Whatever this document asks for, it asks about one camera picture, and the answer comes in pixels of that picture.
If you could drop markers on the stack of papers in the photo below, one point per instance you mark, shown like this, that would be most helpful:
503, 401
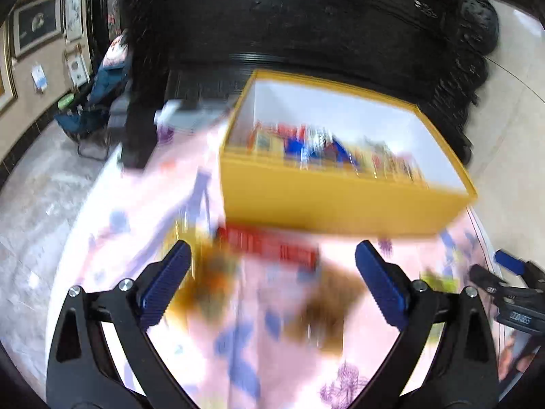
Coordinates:
191, 115

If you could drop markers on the long flat red packet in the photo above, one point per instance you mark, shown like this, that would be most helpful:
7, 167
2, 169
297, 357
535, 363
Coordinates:
268, 247

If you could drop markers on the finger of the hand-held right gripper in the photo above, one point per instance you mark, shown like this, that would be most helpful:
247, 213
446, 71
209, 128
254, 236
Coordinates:
511, 262
487, 279

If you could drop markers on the small white framed picture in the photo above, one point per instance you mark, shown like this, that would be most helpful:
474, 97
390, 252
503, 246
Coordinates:
77, 67

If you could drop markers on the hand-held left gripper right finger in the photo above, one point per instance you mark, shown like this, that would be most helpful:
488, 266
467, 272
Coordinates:
381, 281

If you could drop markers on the large dark framed picture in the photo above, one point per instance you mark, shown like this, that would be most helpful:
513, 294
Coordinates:
37, 23

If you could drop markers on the yellow cardboard box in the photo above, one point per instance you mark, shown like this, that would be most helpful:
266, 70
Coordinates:
340, 204

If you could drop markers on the yellow and pink snack packet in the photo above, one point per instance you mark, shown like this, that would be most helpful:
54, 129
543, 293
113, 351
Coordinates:
440, 282

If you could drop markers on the gold framed picture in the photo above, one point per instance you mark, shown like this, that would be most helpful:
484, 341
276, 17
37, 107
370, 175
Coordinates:
6, 72

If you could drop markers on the printed pink cushion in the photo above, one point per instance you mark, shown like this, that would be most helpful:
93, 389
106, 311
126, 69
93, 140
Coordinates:
116, 51

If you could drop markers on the dark carved wooden furniture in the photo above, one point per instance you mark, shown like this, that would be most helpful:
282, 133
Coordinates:
319, 21

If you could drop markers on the green bottle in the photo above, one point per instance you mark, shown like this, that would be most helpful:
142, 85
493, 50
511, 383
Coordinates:
66, 101

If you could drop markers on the small purple item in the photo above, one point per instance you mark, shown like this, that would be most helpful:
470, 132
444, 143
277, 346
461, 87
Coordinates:
165, 134

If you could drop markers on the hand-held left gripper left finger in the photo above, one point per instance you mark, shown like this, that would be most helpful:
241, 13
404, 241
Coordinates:
166, 281

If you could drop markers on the yellow snack bag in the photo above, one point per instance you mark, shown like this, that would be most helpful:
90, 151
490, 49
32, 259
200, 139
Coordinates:
204, 272

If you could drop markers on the white framed flower picture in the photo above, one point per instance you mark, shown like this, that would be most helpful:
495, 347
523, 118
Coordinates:
73, 15

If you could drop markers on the blue and white paper tag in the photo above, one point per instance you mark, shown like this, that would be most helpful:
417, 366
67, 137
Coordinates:
39, 77

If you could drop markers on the blue folding chair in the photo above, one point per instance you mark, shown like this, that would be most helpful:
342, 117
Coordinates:
96, 106

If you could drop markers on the person's right hand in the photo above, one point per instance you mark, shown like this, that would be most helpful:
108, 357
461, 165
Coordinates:
513, 355

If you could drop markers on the brown snack packet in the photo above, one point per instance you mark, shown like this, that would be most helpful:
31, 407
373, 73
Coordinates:
328, 306

